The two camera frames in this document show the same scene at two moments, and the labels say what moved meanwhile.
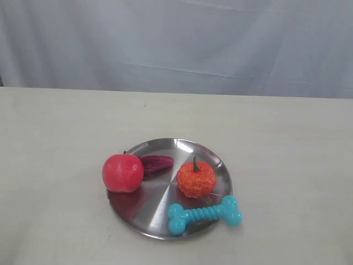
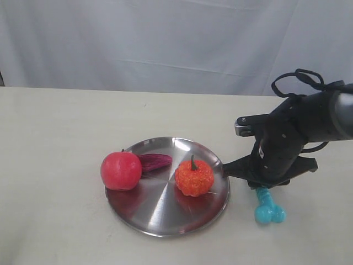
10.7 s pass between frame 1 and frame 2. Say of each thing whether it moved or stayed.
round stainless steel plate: stayed
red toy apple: stayed
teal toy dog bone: moved
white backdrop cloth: stayed
